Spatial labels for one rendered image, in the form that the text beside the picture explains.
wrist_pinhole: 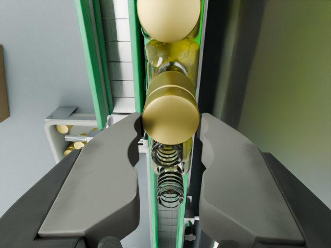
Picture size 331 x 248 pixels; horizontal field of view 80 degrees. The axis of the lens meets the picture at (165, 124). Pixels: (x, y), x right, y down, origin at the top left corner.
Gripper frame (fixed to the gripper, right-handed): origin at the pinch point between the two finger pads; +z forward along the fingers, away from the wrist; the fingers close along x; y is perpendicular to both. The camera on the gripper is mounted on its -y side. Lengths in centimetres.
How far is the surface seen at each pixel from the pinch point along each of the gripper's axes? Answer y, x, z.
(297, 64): -1.2, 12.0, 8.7
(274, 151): 8.3, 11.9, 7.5
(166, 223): 56, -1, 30
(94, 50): 0.0, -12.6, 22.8
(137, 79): 4.2, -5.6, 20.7
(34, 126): 27, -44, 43
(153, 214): 39.3, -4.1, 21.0
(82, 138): 16.5, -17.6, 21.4
